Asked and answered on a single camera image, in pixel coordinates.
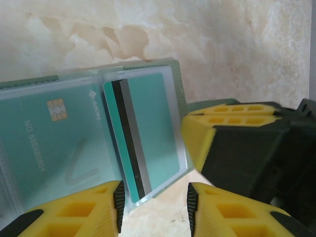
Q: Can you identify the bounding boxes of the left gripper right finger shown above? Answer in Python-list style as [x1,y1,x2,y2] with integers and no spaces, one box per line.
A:
[186,182,315,237]

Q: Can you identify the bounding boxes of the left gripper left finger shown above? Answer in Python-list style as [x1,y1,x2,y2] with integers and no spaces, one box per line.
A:
[4,180,126,237]

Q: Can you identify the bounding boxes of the clear plastic case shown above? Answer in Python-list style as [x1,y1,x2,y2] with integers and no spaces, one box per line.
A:
[0,58,242,218]

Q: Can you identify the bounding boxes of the teal VIP card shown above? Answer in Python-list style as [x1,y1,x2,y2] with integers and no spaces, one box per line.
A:
[103,73,181,203]
[0,81,123,205]

